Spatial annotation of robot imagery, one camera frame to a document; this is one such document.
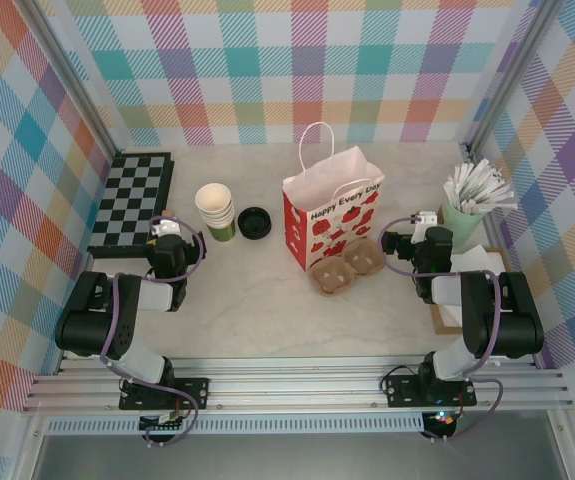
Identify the stack of green paper cups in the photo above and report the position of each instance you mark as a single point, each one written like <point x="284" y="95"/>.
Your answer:
<point x="222" y="232"/>

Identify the right aluminium corner post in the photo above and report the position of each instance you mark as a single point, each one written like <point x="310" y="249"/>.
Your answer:
<point x="509" y="75"/>

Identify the right small circuit board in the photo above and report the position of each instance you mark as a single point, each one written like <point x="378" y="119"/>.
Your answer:
<point x="442" y="419"/>

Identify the aluminium rail frame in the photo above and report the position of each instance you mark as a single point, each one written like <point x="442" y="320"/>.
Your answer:
<point x="292" y="385"/>

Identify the white red printed paper bag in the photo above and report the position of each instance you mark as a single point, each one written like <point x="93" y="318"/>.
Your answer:
<point x="332" y="225"/>

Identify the left small circuit board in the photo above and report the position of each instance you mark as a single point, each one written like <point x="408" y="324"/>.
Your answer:
<point x="164" y="422"/>

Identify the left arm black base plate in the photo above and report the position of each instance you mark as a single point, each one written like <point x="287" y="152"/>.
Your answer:
<point x="192" y="392"/>

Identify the brown cardboard cup carrier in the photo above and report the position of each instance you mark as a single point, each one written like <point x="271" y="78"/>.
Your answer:
<point x="334" y="277"/>

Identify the mint green holder cup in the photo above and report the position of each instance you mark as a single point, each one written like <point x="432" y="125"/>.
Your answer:
<point x="459" y="227"/>

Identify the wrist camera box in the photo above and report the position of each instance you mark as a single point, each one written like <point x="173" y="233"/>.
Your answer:
<point x="167" y="227"/>
<point x="424" y="222"/>

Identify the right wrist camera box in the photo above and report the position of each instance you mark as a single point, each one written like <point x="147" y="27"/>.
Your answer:
<point x="424" y="222"/>

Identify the white napkins on tray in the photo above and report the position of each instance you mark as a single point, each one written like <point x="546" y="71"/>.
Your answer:
<point x="437" y="320"/>

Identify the black grey chessboard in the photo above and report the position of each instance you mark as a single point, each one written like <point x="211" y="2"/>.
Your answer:
<point x="127" y="200"/>

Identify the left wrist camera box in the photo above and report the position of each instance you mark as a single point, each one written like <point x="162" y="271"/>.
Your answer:
<point x="167" y="227"/>

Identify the aluminium corner post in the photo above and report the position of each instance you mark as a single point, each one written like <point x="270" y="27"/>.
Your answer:
<point x="509" y="75"/>
<point x="69" y="75"/>

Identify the left aluminium corner post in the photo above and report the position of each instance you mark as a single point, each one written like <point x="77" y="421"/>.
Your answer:
<point x="69" y="75"/>

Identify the small circuit board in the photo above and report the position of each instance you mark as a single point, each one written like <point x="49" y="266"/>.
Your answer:
<point x="442" y="419"/>
<point x="164" y="422"/>

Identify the white wrapped straws bundle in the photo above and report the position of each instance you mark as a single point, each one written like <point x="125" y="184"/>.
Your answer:
<point x="477" y="187"/>

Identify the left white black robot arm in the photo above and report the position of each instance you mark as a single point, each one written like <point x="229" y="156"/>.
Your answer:
<point x="92" y="325"/>

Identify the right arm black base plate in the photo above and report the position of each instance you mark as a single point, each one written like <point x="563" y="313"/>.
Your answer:
<point x="402" y="390"/>

